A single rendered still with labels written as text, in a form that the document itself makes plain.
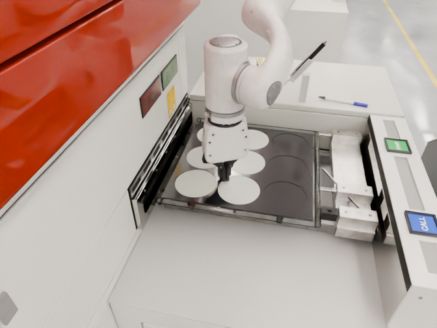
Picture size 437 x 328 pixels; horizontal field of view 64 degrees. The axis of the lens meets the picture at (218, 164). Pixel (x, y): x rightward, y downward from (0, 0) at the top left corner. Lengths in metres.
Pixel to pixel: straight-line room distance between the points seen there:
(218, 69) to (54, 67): 0.33
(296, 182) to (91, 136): 0.50
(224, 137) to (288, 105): 0.35
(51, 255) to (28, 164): 0.19
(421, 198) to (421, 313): 0.23
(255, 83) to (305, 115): 0.45
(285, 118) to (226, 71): 0.45
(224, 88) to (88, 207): 0.32
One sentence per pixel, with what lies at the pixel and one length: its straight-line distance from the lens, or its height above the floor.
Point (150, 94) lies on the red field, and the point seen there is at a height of 1.11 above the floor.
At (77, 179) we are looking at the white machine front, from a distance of 0.57.
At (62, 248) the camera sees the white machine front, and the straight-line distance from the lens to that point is 0.58.
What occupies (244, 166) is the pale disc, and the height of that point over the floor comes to 0.90.
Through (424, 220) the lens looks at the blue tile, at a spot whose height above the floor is 0.96.
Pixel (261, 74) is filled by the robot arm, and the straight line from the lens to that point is 0.64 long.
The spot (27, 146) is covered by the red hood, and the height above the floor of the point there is 1.26.
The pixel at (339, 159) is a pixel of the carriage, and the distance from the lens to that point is 1.01.
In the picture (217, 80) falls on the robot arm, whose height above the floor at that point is 1.18.
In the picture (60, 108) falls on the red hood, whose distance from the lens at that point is 0.43.
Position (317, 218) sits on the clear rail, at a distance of 0.79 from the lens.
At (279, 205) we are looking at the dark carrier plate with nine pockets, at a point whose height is 0.90.
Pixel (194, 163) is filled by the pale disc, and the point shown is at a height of 0.90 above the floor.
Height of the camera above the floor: 1.46
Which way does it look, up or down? 38 degrees down
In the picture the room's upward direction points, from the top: straight up
